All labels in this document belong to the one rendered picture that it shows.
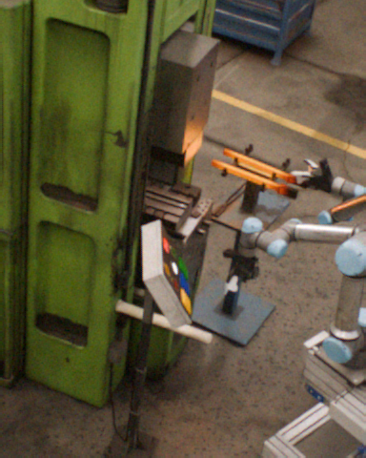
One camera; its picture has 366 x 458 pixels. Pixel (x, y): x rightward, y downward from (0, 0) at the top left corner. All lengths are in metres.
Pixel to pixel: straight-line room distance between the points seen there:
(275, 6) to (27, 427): 4.44
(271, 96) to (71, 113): 3.78
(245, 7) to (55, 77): 4.29
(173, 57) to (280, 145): 3.11
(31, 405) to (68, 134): 1.44
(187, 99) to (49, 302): 1.24
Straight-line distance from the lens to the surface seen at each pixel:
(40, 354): 4.46
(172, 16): 3.63
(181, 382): 4.66
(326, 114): 7.17
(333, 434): 4.33
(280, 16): 7.66
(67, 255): 4.06
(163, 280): 3.41
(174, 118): 3.70
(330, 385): 3.87
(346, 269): 3.32
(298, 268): 5.51
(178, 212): 4.07
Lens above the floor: 3.36
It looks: 36 degrees down
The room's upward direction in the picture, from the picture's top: 8 degrees clockwise
